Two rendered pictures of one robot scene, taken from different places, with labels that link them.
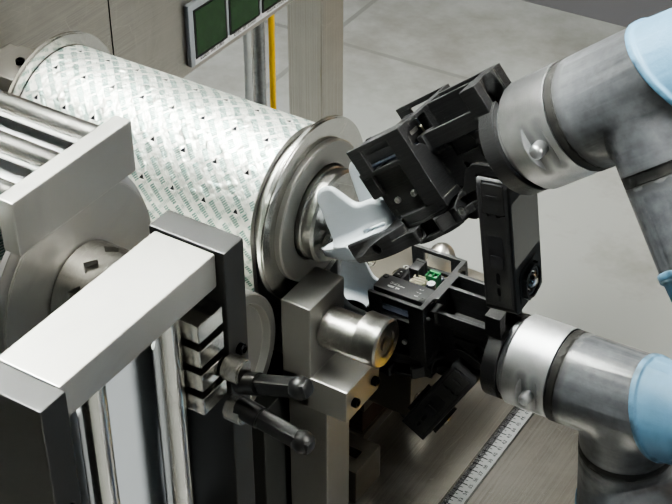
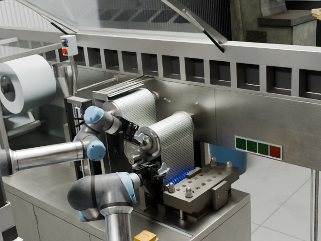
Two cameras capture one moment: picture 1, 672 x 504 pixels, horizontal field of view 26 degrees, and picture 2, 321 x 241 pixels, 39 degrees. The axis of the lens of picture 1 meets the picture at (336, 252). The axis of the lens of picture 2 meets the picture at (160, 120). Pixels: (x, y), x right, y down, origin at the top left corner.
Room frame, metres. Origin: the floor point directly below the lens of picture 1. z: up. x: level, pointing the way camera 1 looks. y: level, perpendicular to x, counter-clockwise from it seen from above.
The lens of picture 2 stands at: (1.38, -1.91, 2.07)
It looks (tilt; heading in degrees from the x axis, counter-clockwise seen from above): 20 degrees down; 102
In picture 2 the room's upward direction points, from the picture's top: 5 degrees counter-clockwise
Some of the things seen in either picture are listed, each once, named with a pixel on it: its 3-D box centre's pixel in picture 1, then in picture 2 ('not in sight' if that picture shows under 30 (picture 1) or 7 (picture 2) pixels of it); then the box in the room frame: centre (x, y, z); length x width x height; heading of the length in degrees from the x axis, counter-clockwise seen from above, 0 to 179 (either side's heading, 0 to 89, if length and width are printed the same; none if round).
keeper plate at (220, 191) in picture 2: not in sight; (220, 195); (1.24, 0.02, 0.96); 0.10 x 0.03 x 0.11; 58
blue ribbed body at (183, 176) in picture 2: not in sight; (181, 178); (1.05, 0.08, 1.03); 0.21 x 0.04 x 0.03; 58
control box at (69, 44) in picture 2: not in sight; (68, 45); (0.47, 0.33, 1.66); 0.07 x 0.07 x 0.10; 58
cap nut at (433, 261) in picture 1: (441, 263); (188, 191); (1.11, -0.10, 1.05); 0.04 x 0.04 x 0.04
